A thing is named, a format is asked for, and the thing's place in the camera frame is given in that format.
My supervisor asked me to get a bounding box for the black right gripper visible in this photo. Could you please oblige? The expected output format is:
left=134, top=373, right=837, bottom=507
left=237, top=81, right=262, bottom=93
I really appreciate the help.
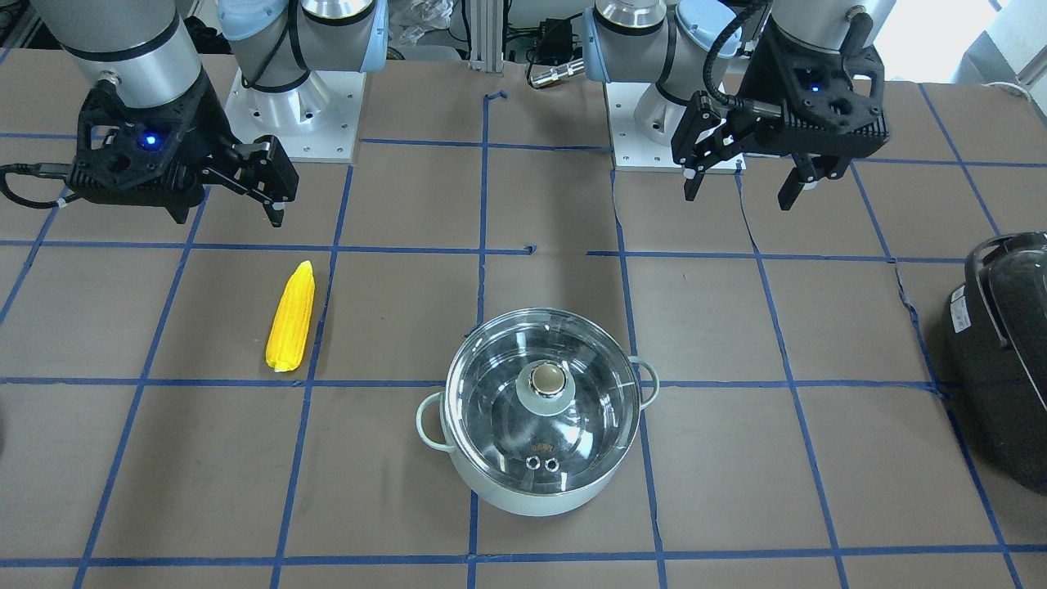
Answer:
left=66, top=80, right=299, bottom=228

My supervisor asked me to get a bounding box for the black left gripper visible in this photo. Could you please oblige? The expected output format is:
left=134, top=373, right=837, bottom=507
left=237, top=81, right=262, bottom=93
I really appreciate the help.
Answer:
left=671, top=24, right=891, bottom=211

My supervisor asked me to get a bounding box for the yellow corn cob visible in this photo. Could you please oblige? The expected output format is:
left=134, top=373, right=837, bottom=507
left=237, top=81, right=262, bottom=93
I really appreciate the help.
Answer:
left=265, top=260, right=317, bottom=373

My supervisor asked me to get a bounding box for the glass pot lid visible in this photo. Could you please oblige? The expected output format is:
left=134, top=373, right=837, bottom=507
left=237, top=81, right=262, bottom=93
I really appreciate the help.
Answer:
left=440, top=307, right=659, bottom=498

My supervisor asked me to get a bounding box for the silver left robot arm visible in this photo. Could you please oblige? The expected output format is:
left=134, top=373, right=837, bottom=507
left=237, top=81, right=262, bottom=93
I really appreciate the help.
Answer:
left=581, top=1, right=894, bottom=211

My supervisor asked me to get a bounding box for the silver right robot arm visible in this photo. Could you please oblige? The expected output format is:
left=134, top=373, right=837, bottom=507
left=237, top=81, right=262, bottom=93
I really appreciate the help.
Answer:
left=2, top=1, right=389, bottom=227

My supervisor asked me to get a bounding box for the pale green cooking pot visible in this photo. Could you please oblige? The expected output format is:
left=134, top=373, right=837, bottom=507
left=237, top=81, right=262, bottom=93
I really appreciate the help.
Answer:
left=415, top=355, right=661, bottom=517

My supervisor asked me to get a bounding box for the black rice cooker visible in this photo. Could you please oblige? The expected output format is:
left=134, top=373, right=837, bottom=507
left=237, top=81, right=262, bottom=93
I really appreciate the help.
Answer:
left=943, top=232, right=1046, bottom=493

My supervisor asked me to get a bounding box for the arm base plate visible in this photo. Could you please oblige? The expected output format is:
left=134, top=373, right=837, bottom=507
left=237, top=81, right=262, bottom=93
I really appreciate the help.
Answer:
left=604, top=82, right=747, bottom=173
left=225, top=70, right=367, bottom=164

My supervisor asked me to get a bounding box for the silver cable connector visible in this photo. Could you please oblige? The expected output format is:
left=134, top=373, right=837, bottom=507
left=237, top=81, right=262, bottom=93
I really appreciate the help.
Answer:
left=526, top=56, right=586, bottom=90

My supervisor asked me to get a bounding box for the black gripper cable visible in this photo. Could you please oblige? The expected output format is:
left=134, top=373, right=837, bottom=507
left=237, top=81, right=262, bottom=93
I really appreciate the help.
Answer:
left=0, top=163, right=83, bottom=210

